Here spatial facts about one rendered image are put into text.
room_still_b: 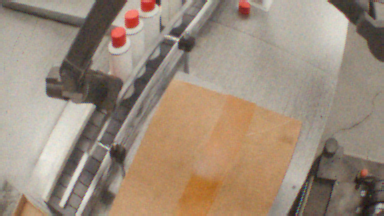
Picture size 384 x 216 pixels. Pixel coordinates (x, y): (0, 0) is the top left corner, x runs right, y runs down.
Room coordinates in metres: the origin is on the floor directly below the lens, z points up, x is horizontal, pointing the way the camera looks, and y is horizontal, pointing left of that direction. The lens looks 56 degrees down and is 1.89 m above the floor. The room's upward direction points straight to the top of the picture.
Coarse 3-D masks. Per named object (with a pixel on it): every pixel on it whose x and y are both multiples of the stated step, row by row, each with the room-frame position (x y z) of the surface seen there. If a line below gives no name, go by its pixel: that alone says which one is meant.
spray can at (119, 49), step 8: (112, 32) 0.74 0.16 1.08; (120, 32) 0.74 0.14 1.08; (112, 40) 0.73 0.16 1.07; (120, 40) 0.72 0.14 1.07; (128, 40) 0.75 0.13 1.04; (112, 48) 0.73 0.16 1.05; (120, 48) 0.72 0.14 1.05; (128, 48) 0.73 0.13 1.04; (112, 56) 0.72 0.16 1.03; (120, 56) 0.71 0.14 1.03; (128, 56) 0.72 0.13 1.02; (112, 64) 0.72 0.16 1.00; (120, 64) 0.71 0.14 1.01; (128, 64) 0.72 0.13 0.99; (112, 72) 0.72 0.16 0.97; (120, 72) 0.71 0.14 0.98; (128, 72) 0.72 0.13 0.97; (128, 96) 0.72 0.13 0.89
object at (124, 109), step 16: (160, 16) 0.97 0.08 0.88; (192, 16) 0.97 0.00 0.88; (160, 32) 0.91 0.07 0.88; (176, 32) 0.91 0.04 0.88; (160, 48) 0.86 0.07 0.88; (144, 80) 0.77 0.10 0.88; (96, 112) 0.68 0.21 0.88; (128, 112) 0.68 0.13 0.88; (96, 128) 0.64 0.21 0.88; (112, 128) 0.64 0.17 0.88; (80, 144) 0.60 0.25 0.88; (80, 160) 0.55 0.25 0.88; (96, 160) 0.56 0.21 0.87; (64, 176) 0.50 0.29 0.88; (64, 192) 0.46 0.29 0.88; (80, 192) 0.47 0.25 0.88
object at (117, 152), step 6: (96, 144) 0.55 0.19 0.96; (102, 144) 0.55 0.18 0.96; (114, 144) 0.53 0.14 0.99; (108, 150) 0.54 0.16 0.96; (114, 150) 0.53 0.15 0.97; (120, 150) 0.54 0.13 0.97; (114, 156) 0.52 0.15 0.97; (120, 156) 0.52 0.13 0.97; (126, 156) 0.54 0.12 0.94; (120, 162) 0.52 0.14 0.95; (120, 168) 0.53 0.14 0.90
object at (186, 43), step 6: (168, 36) 0.82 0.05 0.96; (186, 36) 0.80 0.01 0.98; (180, 42) 0.80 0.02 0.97; (186, 42) 0.80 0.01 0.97; (192, 42) 0.80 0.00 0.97; (180, 48) 0.80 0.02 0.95; (186, 48) 0.79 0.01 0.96; (186, 54) 0.80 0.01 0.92; (186, 60) 0.80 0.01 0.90; (186, 66) 0.80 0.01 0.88; (186, 72) 0.80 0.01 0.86
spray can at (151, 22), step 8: (144, 0) 0.84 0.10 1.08; (152, 0) 0.83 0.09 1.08; (144, 8) 0.83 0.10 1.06; (152, 8) 0.83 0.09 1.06; (144, 16) 0.82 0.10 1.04; (152, 16) 0.82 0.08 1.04; (144, 24) 0.82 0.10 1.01; (152, 24) 0.82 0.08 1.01; (144, 32) 0.82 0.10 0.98; (152, 32) 0.82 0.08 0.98; (144, 40) 0.82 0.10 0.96; (152, 40) 0.82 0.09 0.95; (152, 56) 0.82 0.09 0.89
